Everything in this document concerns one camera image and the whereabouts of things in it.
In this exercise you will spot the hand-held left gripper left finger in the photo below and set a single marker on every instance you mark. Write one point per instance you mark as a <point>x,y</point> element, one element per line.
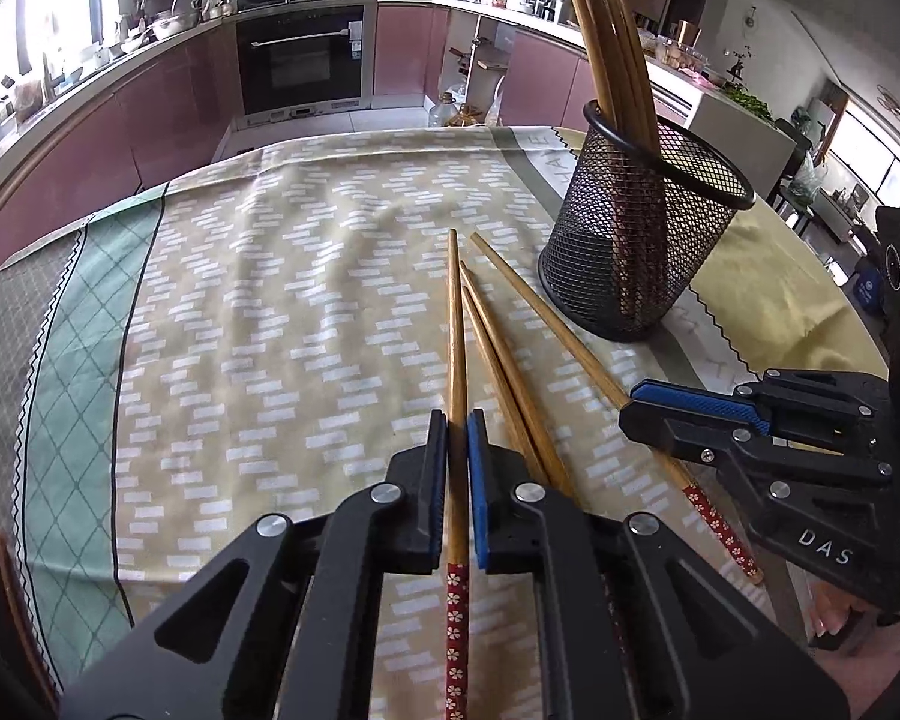
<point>433,495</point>

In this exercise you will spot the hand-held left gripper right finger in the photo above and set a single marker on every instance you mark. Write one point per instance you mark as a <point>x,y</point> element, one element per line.
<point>478,495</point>

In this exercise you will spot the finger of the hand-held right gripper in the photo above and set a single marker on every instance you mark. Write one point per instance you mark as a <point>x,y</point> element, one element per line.
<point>690,399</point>
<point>667,427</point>

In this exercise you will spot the black mesh holder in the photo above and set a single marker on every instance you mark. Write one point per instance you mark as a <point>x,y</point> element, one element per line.
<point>645,240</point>

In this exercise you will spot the person's right hand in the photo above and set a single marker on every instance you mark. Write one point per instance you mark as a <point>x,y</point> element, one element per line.
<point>840,626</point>

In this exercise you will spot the patterned beige teal tablecloth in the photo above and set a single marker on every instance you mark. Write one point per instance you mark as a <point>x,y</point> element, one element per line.
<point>270,315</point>

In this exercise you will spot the dark dining chair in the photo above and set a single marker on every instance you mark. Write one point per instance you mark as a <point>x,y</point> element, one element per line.
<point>789,157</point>

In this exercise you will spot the green vegetables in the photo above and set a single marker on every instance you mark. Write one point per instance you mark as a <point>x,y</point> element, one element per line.
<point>750,101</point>

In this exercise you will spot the living room window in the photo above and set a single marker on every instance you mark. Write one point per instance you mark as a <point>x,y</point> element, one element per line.
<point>885,165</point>

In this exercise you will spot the plastic grocery bag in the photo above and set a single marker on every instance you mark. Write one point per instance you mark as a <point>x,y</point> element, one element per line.
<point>480,116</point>

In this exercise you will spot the pink peninsula counter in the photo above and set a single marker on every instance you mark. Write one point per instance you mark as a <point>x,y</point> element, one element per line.
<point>540,67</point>

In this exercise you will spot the oil bottle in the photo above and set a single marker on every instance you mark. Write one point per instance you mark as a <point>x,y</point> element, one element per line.
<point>442,112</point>

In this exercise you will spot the brown wooden chair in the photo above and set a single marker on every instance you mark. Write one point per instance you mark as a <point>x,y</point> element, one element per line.
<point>0,600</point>

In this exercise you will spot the black built-in oven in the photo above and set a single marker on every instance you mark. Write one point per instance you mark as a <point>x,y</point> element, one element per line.
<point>300,60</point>

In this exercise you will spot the pink kitchen counter with sink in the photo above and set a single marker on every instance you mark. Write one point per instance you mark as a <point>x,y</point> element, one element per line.
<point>120,127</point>

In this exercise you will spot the steel basin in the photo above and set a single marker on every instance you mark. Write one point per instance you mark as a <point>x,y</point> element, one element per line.
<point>171,26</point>

